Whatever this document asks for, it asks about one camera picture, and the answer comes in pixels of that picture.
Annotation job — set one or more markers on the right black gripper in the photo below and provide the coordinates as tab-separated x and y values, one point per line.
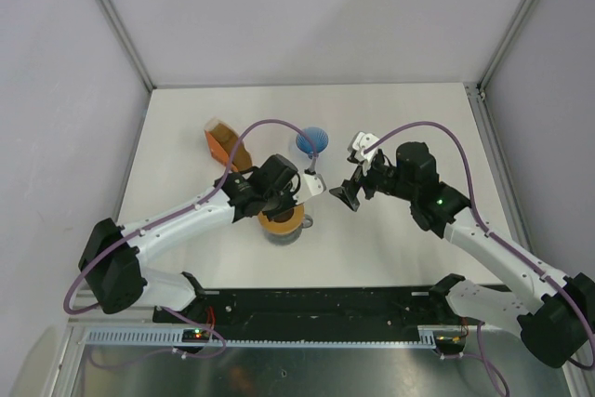
349	190

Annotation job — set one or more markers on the blue glass dripper cone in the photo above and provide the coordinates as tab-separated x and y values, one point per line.
312	140

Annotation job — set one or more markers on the round bamboo dripper stand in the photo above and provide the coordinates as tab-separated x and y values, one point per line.
285	223

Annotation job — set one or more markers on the brown paper coffee filters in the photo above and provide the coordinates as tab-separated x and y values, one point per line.
228	136

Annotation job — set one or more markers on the aluminium frame profile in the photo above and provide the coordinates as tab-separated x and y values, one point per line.
122	36

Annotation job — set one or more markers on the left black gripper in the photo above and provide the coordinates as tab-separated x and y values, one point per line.
291	190

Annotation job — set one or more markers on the orange coffee filter box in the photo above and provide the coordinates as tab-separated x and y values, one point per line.
218	146

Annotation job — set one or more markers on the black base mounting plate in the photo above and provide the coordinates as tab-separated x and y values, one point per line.
328	313

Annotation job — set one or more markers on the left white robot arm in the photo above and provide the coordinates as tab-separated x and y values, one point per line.
117	259

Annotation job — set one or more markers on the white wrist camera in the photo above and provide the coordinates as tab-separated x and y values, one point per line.
311	185
362	150

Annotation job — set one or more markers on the grey slotted cable duct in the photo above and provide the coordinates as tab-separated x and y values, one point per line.
421	338

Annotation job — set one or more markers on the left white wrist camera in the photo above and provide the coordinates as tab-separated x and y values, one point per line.
311	185

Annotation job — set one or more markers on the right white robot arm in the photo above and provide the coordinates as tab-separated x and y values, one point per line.
549	311

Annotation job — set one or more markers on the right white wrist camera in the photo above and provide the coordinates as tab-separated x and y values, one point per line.
362	150

